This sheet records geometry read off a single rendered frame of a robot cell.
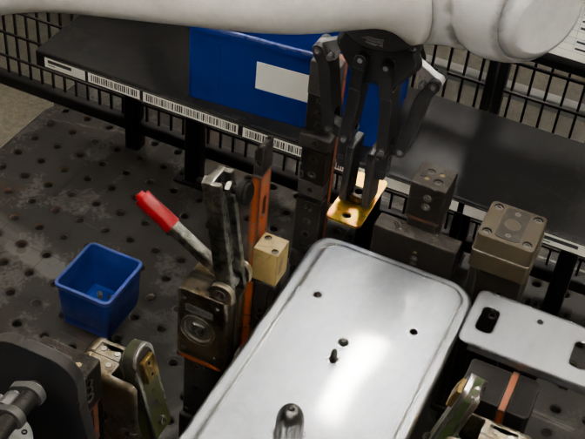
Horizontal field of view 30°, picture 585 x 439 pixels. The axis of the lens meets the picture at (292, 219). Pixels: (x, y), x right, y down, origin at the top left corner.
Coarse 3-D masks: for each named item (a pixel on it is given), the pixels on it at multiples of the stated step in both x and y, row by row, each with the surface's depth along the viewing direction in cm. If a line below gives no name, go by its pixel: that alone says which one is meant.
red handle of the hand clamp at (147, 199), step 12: (144, 192) 127; (144, 204) 127; (156, 204) 127; (156, 216) 127; (168, 216) 127; (168, 228) 127; (180, 228) 128; (180, 240) 128; (192, 240) 128; (192, 252) 128; (204, 252) 128; (204, 264) 129
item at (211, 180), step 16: (208, 176) 120; (224, 176) 121; (208, 192) 120; (224, 192) 122; (240, 192) 118; (208, 208) 121; (224, 208) 121; (208, 224) 123; (224, 224) 122; (224, 240) 123; (240, 240) 127; (224, 256) 125; (240, 256) 128; (224, 272) 126; (240, 272) 129
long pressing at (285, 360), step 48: (336, 240) 146; (288, 288) 138; (336, 288) 139; (384, 288) 139; (432, 288) 140; (288, 336) 132; (336, 336) 133; (384, 336) 133; (432, 336) 134; (240, 384) 126; (288, 384) 126; (336, 384) 127; (384, 384) 128; (432, 384) 129; (192, 432) 120; (240, 432) 121; (336, 432) 122; (384, 432) 122
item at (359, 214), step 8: (360, 176) 116; (360, 184) 115; (384, 184) 116; (352, 192) 113; (360, 192) 114; (336, 200) 113; (344, 200) 113; (352, 200) 113; (360, 200) 112; (376, 200) 114; (336, 208) 112; (344, 208) 112; (352, 208) 112; (360, 208) 112; (368, 208) 112; (328, 216) 111; (336, 216) 111; (352, 216) 111; (360, 216) 111; (344, 224) 111; (352, 224) 110; (360, 224) 111
